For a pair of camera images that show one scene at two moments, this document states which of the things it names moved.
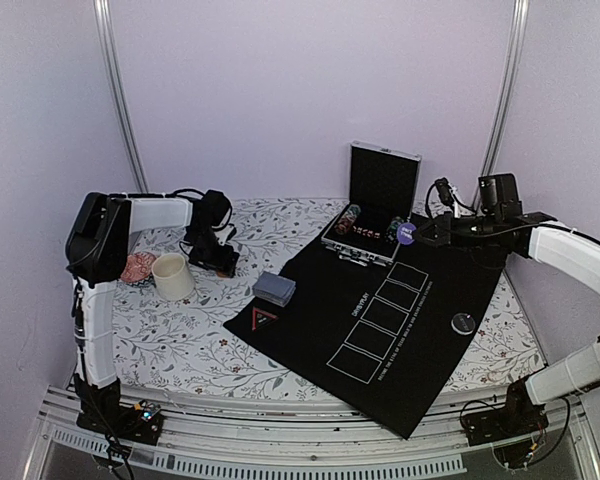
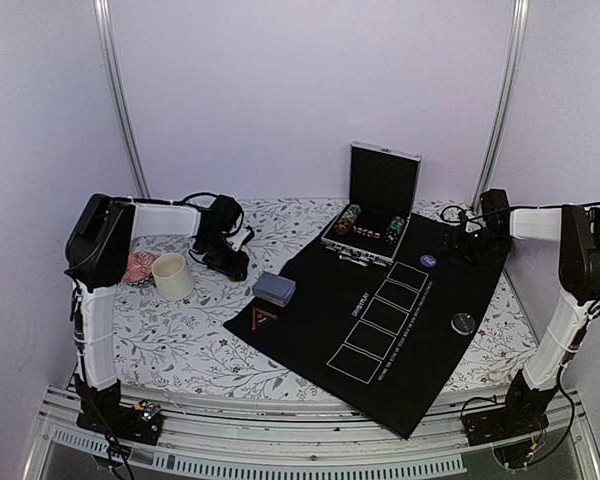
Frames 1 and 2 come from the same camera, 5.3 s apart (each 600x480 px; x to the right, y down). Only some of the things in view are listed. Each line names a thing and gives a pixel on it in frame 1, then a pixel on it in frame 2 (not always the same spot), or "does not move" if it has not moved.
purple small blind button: (405, 233) -> (428, 261)
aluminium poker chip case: (382, 194) does not move
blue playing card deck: (274, 288) does not move
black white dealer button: (463, 323) does not move
